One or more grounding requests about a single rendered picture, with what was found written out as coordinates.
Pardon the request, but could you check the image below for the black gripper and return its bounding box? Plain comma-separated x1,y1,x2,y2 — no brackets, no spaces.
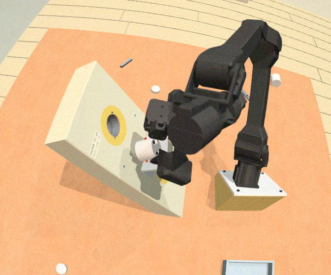
150,89,192,186

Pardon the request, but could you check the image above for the beige service panel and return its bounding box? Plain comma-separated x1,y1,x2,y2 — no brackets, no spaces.
45,61,186,218

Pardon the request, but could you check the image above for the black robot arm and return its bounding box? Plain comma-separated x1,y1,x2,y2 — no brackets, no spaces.
144,19,282,189

